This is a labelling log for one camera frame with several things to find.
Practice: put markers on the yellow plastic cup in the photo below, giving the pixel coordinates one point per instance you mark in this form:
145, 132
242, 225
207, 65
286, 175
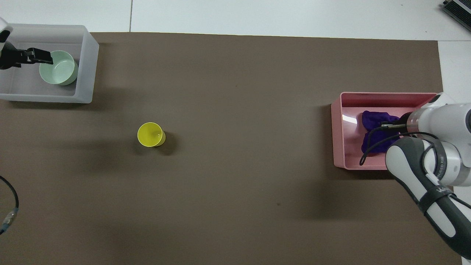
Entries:
149, 134

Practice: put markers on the light green bowl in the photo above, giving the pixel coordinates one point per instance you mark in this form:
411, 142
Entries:
60, 71

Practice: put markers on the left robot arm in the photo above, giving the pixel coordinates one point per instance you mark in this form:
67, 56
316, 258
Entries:
3, 24

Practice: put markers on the translucent white plastic bin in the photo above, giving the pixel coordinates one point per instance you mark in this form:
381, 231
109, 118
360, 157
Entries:
87, 66

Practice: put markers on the purple cloth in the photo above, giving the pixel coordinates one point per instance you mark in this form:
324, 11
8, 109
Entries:
372, 120

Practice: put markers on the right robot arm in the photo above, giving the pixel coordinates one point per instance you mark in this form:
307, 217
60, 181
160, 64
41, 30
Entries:
412, 165

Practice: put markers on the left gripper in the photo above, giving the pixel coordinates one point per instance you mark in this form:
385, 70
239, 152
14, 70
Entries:
8, 57

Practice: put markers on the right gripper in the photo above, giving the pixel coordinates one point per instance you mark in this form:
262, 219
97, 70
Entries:
403, 119

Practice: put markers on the pink plastic box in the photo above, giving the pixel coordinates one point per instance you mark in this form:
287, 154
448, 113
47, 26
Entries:
337, 140

